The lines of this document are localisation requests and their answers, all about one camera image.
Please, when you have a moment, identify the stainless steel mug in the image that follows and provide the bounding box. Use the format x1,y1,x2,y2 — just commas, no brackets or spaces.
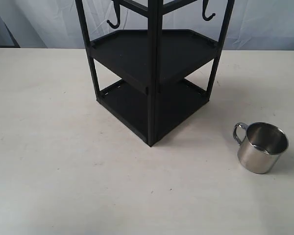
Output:
233,122,289,174

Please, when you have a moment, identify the black metal shelf rack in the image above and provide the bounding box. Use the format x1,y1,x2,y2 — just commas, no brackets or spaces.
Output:
75,0,234,146

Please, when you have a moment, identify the white backdrop curtain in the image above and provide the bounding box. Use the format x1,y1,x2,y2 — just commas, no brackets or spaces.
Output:
0,0,294,50

